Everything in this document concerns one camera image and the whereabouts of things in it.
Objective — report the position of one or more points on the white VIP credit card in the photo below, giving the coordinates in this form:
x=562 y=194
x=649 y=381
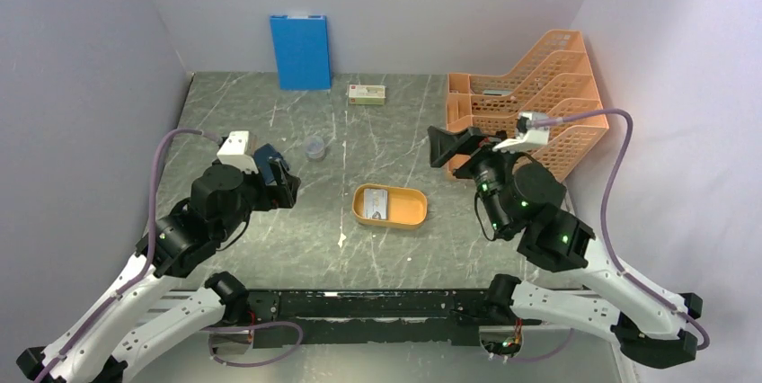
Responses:
x=375 y=203

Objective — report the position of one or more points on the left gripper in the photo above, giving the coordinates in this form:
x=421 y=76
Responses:
x=273 y=196

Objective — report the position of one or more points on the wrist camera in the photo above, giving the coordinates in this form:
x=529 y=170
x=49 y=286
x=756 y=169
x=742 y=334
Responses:
x=532 y=132
x=236 y=150

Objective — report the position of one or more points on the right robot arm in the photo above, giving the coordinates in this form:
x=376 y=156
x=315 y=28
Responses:
x=522 y=200

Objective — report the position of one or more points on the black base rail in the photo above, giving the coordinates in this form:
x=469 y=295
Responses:
x=280 y=317

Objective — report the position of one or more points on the small red white box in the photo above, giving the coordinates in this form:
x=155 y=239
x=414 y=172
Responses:
x=366 y=94

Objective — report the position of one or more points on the orange oval tray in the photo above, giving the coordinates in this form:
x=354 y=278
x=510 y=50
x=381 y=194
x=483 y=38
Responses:
x=407 y=208

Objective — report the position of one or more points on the blue card holder wallet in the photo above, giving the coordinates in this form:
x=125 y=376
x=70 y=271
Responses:
x=259 y=156

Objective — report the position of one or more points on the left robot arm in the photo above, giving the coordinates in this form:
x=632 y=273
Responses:
x=108 y=344

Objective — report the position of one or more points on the small clear plastic cup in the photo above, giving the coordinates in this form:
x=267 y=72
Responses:
x=315 y=148

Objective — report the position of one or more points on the blue folder box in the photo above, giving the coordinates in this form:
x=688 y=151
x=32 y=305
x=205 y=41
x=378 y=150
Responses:
x=301 y=48

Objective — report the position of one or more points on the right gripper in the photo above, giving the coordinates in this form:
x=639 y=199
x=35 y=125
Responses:
x=444 y=143

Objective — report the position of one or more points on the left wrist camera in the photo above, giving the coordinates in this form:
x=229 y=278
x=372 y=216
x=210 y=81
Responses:
x=236 y=150

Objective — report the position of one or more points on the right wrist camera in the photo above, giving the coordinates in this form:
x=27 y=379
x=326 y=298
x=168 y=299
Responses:
x=532 y=132

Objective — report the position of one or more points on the orange mesh file rack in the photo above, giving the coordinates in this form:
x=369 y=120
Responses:
x=555 y=77

